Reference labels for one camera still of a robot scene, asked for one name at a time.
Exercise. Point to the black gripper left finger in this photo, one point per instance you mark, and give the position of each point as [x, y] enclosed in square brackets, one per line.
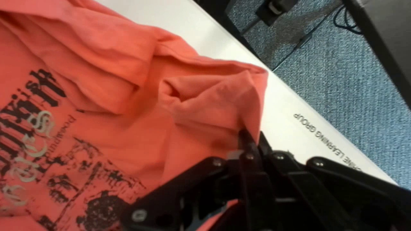
[220, 193]

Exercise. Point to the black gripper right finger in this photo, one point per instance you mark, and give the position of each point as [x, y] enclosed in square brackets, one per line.
[324, 195]

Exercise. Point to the peach printed shirt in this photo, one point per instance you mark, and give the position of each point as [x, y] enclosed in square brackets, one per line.
[98, 110]

